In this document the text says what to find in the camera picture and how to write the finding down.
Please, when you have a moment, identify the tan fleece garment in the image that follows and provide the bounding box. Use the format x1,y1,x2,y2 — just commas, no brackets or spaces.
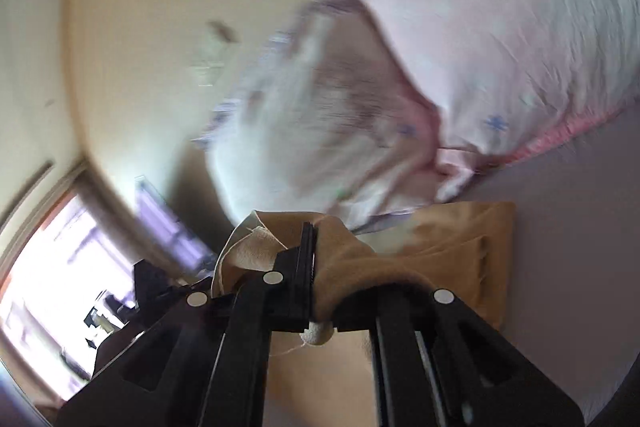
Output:
212,202,516,346

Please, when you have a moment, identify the lavender bed sheet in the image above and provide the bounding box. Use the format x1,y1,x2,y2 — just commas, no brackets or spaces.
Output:
264,107,639,426

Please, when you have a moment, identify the bright window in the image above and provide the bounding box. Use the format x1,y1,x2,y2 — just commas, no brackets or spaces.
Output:
1,196,134,400

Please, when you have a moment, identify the white floral pillow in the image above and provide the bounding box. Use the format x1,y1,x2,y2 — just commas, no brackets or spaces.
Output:
201,0,438,229

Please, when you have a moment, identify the pink floral pillow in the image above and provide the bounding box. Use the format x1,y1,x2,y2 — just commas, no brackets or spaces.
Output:
358,0,639,201

